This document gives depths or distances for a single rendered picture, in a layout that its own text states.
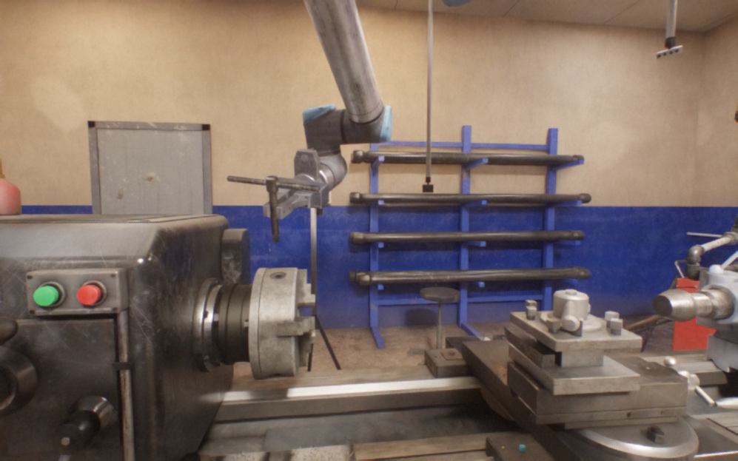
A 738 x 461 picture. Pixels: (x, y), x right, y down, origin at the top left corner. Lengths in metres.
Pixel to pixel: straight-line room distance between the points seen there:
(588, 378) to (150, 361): 0.74
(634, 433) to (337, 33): 0.91
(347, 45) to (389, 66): 3.43
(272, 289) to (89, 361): 0.32
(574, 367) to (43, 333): 0.88
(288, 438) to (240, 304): 0.46
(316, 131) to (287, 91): 3.09
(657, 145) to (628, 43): 1.23
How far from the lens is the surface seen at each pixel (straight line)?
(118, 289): 0.65
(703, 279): 1.55
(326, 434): 1.15
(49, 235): 0.76
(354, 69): 0.79
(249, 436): 1.21
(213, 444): 1.21
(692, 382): 1.01
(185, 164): 4.06
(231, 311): 0.84
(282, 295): 0.79
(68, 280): 0.68
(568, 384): 0.77
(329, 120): 0.95
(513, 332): 0.87
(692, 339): 3.84
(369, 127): 0.90
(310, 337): 0.92
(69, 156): 4.58
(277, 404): 1.11
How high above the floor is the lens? 1.37
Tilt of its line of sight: 4 degrees down
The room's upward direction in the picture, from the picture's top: straight up
